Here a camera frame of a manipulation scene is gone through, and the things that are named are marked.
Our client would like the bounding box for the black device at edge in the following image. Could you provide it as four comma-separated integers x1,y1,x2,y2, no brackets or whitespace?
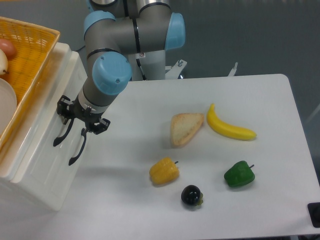
307,202,320,228

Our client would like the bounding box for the white drawer cabinet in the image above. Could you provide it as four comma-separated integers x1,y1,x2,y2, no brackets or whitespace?
0,43,87,211

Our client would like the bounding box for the dark purple eggplant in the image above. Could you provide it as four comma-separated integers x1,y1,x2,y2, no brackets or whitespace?
180,185,203,207

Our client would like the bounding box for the white plate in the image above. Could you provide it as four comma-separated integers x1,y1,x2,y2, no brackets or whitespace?
0,78,17,135

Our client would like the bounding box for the yellow bell pepper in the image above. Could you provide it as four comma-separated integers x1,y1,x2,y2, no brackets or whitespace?
149,157,180,186

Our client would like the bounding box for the green bell pepper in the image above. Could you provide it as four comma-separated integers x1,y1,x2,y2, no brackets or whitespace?
223,160,256,188

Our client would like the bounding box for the toast bread slice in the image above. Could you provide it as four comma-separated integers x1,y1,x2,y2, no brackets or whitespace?
170,113,205,147

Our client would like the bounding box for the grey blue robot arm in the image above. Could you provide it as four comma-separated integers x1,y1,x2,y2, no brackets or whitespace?
56,0,186,136

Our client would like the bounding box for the pale yellow pear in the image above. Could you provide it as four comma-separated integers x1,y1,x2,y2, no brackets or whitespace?
0,49,9,75

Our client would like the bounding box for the red apple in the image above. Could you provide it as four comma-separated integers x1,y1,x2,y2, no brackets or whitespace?
0,38,17,59

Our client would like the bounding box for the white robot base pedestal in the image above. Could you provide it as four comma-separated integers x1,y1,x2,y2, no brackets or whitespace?
127,50,166,81

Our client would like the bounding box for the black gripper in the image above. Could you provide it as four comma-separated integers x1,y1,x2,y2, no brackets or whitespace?
56,95,111,135

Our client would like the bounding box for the yellow woven basket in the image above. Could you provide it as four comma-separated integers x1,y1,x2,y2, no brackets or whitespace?
0,16,60,147

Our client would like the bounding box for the white metal bracket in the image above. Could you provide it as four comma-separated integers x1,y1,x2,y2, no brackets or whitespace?
165,59,238,80

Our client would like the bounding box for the yellow banana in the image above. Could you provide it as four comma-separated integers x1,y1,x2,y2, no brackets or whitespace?
206,103,257,141

